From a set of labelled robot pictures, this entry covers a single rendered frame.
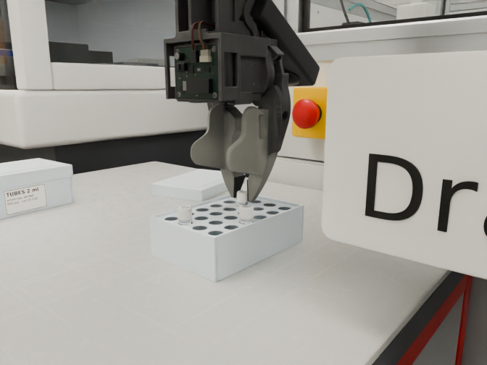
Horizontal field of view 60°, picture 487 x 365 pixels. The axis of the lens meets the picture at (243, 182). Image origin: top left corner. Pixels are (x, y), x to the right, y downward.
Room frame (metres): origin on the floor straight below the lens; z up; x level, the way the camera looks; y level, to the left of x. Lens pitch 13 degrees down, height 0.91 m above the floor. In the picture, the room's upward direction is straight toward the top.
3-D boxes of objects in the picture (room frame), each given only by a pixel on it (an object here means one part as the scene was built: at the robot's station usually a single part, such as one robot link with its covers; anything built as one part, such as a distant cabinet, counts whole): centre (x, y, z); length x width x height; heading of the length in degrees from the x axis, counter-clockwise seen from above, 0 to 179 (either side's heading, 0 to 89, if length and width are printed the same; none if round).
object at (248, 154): (0.38, 0.00, 0.85); 0.06 x 0.03 x 0.09; 138
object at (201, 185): (0.62, 0.07, 0.77); 0.13 x 0.09 x 0.02; 152
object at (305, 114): (0.59, -0.09, 0.88); 0.04 x 0.03 x 0.04; 50
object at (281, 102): (0.40, -0.02, 0.89); 0.05 x 0.02 x 0.09; 48
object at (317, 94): (0.61, -0.11, 0.88); 0.07 x 0.05 x 0.07; 50
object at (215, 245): (0.38, 0.01, 0.78); 0.12 x 0.08 x 0.04; 138
